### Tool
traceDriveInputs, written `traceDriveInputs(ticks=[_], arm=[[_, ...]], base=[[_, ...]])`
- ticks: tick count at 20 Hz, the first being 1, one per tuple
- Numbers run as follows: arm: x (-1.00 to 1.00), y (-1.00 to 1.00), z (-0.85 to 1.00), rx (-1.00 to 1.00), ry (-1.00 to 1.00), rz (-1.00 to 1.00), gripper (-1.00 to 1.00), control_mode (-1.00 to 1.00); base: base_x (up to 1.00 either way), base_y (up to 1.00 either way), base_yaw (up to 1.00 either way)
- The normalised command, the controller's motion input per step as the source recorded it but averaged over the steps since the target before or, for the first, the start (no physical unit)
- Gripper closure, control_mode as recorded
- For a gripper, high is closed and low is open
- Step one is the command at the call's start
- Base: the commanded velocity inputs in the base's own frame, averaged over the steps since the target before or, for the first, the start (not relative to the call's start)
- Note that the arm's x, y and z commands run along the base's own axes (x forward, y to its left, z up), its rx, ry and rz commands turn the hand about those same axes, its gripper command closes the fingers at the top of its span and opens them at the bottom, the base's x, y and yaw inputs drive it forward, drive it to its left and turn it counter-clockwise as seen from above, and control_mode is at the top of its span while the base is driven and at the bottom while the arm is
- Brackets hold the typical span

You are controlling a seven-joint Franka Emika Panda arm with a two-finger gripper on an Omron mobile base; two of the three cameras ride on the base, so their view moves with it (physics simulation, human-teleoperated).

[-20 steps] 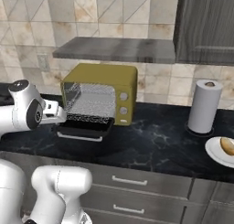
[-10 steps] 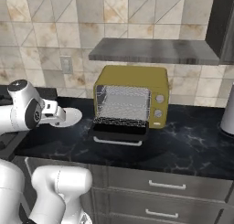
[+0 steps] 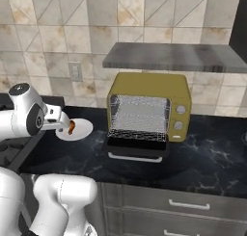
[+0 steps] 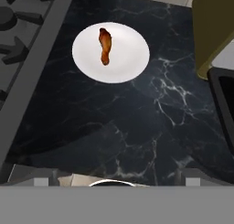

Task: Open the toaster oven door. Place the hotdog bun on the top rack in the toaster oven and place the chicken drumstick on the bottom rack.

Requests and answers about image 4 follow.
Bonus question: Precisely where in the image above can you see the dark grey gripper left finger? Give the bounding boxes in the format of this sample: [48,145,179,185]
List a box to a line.
[0,162,60,187]

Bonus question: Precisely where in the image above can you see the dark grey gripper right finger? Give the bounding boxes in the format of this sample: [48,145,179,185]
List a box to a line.
[174,167,234,187]

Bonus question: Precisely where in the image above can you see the black toaster oven door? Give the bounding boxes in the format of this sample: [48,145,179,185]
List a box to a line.
[207,67,234,157]

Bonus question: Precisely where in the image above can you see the brown chicken drumstick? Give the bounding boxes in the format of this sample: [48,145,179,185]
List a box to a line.
[98,27,112,67]

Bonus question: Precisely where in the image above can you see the black round white-rimmed thing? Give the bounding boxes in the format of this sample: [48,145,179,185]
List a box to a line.
[88,178,135,187]

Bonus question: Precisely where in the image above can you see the grey hob with black grates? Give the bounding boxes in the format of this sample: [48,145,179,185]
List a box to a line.
[0,0,77,171]

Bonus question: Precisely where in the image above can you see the white round plate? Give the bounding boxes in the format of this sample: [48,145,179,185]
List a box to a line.
[71,21,151,84]

